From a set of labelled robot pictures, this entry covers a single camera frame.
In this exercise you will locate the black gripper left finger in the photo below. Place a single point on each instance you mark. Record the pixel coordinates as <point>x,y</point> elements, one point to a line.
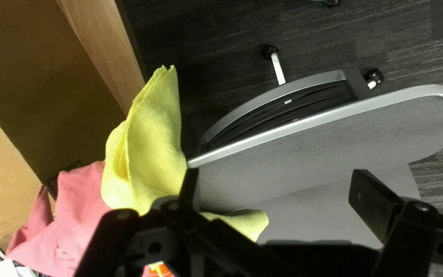
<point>172,234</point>

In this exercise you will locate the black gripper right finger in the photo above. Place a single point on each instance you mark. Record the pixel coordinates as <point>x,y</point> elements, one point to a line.
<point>410,231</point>

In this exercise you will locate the yellow shirt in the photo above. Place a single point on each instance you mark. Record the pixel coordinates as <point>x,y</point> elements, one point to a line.
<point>143,159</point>

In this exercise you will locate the pink shirt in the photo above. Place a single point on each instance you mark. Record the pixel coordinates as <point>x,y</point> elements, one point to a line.
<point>53,237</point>

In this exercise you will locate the grey mesh office chair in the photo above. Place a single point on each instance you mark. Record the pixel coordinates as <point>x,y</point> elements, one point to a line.
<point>290,151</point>

